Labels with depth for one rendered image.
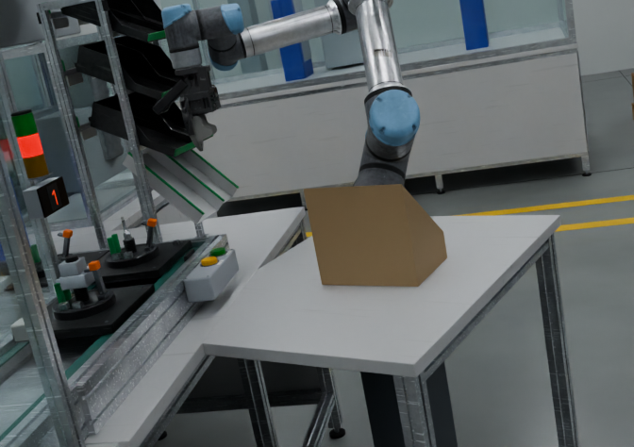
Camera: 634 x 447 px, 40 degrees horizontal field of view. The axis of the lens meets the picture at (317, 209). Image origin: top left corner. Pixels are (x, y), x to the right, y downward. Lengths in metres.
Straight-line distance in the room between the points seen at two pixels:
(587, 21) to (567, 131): 4.61
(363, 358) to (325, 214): 0.48
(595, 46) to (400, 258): 8.71
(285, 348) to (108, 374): 0.37
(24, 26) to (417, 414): 2.34
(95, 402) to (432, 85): 4.63
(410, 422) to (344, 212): 0.55
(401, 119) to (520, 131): 4.07
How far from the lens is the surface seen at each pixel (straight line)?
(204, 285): 2.07
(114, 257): 2.28
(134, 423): 1.67
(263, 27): 2.30
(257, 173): 6.37
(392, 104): 2.00
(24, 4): 3.52
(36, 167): 2.12
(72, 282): 2.00
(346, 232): 2.05
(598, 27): 10.58
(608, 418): 3.15
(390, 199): 1.97
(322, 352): 1.77
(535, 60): 5.96
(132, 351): 1.82
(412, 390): 1.71
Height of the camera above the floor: 1.57
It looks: 14 degrees down
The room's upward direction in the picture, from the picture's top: 11 degrees counter-clockwise
